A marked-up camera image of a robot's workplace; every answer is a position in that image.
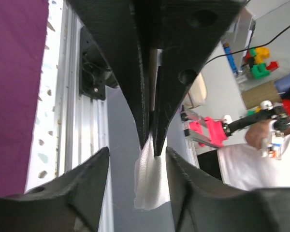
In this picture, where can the cardboard box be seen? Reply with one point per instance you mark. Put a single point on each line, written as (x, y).
(264, 92)

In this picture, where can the pink plastic bracket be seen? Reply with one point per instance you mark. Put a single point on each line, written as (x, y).
(208, 132)

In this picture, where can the white gauze pad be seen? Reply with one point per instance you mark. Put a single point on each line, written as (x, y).
(150, 175)

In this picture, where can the operator hand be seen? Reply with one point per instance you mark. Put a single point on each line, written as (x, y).
(256, 133)

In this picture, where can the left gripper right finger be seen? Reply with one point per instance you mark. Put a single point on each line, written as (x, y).
(201, 203)

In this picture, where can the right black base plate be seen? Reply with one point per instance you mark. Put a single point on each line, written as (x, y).
(94, 73)

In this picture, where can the black teleoperation handle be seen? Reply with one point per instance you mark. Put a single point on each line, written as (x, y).
(280, 121)

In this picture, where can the purple cloth mat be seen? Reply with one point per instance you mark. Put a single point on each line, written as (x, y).
(22, 39)

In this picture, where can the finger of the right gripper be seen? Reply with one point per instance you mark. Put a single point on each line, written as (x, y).
(112, 26)
(175, 39)

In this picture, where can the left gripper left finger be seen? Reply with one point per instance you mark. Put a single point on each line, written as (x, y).
(56, 205)

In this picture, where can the colourful plastic blocks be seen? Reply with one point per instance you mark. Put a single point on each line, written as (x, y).
(255, 69)

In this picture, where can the white operator shirt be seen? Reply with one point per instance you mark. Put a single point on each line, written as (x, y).
(243, 167)

